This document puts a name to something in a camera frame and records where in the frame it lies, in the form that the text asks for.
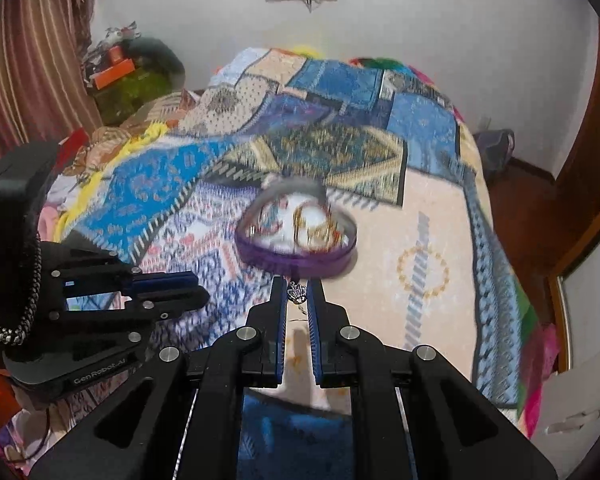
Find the striped red curtain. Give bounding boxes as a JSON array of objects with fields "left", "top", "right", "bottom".
[{"left": 0, "top": 0, "right": 106, "bottom": 172}]

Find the patchwork printed blanket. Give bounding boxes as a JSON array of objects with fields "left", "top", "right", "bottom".
[{"left": 57, "top": 47, "right": 528, "bottom": 480}]

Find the green patterned bag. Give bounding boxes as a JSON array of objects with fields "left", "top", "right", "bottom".
[{"left": 94, "top": 66, "right": 182, "bottom": 127}]

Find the dark bag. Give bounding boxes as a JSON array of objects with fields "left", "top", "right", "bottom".
[{"left": 474, "top": 128, "right": 517, "bottom": 182}]

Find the white suitcase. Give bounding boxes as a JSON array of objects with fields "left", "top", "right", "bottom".
[{"left": 527, "top": 350, "right": 600, "bottom": 461}]

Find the orange box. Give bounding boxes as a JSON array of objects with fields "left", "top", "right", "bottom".
[{"left": 89, "top": 57, "right": 137, "bottom": 90}]

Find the purple heart-shaped jewelry box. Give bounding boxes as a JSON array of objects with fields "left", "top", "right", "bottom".
[{"left": 234, "top": 176, "right": 359, "bottom": 279}]

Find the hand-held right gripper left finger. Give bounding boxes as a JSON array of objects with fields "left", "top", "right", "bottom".
[{"left": 30, "top": 275, "right": 288, "bottom": 480}]

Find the dark green cushion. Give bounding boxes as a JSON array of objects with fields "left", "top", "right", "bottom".
[{"left": 129, "top": 36, "right": 187, "bottom": 87}]

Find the silver pendant necklace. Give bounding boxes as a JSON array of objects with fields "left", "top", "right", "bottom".
[{"left": 287, "top": 280, "right": 310, "bottom": 307}]

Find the gold chain bracelet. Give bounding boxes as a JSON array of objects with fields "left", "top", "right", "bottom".
[{"left": 291, "top": 199, "right": 348, "bottom": 252}]

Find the orange patterned pillow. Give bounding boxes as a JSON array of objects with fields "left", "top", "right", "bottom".
[{"left": 86, "top": 91, "right": 207, "bottom": 162}]

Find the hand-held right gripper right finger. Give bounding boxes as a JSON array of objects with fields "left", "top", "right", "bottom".
[{"left": 307, "top": 277, "right": 559, "bottom": 480}]

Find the multicolour bed sheet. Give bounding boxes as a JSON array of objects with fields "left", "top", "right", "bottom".
[{"left": 347, "top": 56, "right": 563, "bottom": 442}]

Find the wrapped bouquet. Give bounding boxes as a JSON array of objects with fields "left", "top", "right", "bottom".
[{"left": 82, "top": 21, "right": 143, "bottom": 63}]

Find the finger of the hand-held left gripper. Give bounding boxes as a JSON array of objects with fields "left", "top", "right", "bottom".
[
  {"left": 42, "top": 240, "right": 197, "bottom": 297},
  {"left": 50, "top": 284, "right": 211, "bottom": 348}
]

